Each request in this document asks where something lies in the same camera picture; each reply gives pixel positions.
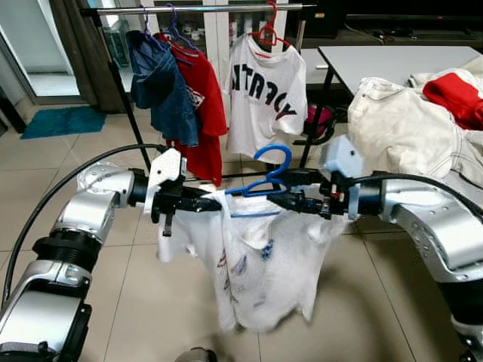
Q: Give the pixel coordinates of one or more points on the black metal frame furniture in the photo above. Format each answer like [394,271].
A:
[11,109]

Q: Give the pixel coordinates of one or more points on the white shirt black lettering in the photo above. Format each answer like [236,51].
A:
[264,128]

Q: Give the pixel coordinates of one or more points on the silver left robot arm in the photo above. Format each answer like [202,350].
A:
[90,196]

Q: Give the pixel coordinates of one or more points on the black clothes rack chrome rail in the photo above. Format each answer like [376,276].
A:
[211,9]

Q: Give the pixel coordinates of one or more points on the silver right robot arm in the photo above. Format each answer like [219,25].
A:
[430,226]

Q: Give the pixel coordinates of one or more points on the cream crumpled garment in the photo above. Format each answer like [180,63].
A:
[453,72]

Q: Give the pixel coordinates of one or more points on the blue plastic clothes hanger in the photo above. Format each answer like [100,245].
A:
[289,160]

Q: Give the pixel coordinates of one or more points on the white t-shirt flag prints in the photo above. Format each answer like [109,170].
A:
[264,279]

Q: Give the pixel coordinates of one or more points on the red shirt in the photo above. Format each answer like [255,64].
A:
[211,105]

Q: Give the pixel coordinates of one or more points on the red folded garment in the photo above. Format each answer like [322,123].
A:
[453,98]

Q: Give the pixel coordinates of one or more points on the pink bag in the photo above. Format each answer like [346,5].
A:
[321,121]

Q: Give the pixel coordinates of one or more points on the black television console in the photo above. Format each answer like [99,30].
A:
[400,11]

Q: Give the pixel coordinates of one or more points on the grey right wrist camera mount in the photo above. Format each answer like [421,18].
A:
[343,154]

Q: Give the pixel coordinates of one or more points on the white framed glass door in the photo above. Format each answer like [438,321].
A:
[34,45]

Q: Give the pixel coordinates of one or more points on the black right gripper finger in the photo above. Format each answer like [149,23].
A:
[306,178]
[302,204]

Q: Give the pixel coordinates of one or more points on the grey curtain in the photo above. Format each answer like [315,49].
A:
[83,68]

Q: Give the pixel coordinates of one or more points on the teal floor mat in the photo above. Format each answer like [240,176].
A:
[64,122]

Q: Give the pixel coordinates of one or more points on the red clothes hanger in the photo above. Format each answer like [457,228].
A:
[270,23]

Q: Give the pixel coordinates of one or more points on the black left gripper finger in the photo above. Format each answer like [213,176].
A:
[205,207]
[207,197]

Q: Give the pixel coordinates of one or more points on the blue denim garment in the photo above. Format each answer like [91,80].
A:
[170,105]

